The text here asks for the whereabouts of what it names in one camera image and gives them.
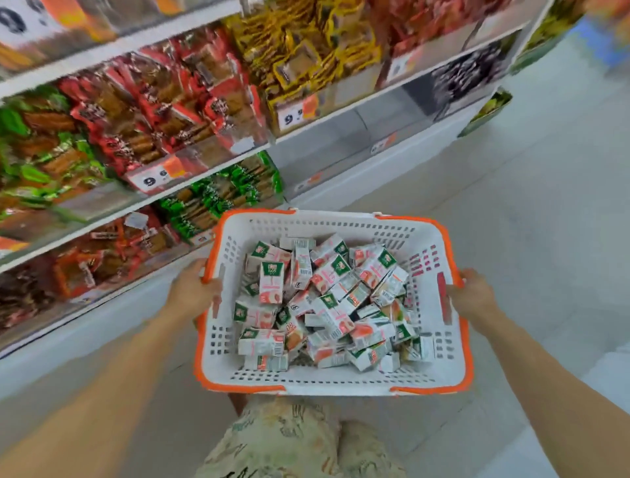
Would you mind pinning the person's right hand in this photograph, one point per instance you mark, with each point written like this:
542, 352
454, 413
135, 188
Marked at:
475, 298

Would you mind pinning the person's left hand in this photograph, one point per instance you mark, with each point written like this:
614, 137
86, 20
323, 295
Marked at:
189, 293

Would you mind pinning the person's left thumb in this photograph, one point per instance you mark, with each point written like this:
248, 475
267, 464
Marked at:
211, 287

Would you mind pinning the person's right thumb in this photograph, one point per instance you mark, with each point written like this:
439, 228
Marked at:
455, 291

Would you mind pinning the white basket with orange rim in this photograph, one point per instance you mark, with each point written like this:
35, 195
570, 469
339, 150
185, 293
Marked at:
334, 379

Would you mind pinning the person's right forearm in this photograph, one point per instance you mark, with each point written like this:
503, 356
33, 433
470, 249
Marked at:
551, 389

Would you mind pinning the person's left forearm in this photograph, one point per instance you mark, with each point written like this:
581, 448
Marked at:
98, 394

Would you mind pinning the row of green biscuit packets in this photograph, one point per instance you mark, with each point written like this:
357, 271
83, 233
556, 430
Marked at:
226, 194

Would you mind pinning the row of orange biscuit packets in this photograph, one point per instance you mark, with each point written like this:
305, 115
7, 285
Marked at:
113, 256

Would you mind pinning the pile of small drink cartons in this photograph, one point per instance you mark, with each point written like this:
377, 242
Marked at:
325, 305

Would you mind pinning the white and orange price tag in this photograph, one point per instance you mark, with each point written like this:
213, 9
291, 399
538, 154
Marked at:
307, 183
156, 176
403, 65
383, 144
298, 114

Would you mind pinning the white shelf unit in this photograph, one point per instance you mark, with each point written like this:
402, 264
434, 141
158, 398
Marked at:
384, 162

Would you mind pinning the patterned beige shorts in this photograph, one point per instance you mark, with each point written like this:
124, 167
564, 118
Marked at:
295, 438

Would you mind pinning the hanging green packets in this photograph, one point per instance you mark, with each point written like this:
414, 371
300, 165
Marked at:
546, 32
487, 111

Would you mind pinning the row of dark brown packets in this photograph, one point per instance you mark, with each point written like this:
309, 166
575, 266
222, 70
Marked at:
22, 298

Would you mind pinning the stack of red snack packets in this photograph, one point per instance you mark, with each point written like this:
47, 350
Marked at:
162, 98

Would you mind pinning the row of black packets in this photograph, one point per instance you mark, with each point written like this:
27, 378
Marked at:
467, 74

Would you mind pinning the stack of green snack packets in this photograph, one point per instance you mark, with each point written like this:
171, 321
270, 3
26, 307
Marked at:
39, 143

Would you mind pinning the stack of yellow snack packets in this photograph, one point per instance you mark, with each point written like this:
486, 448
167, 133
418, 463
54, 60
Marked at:
305, 49

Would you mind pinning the row of red-orange packets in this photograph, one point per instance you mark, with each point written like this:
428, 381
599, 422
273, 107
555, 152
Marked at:
433, 17

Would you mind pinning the blue object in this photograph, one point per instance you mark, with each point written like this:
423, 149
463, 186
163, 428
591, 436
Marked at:
608, 42

